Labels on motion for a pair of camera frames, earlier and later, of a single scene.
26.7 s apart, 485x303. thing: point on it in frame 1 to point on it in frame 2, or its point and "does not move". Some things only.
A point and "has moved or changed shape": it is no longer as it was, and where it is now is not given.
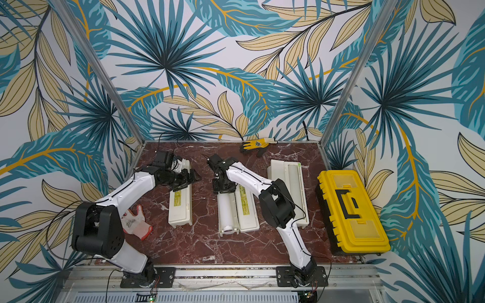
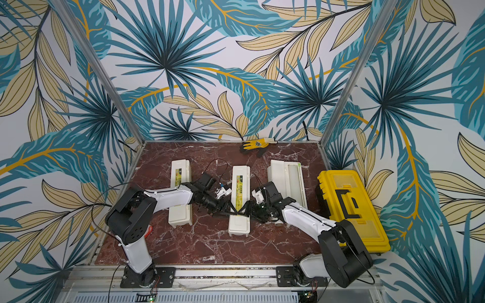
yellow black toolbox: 351,225 does not move
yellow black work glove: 257,145 does not move
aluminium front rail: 358,277 does not move
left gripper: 185,180 to 219,210
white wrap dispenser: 291,173 does not move
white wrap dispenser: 237,211 has moved or changed shape
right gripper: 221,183 to 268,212
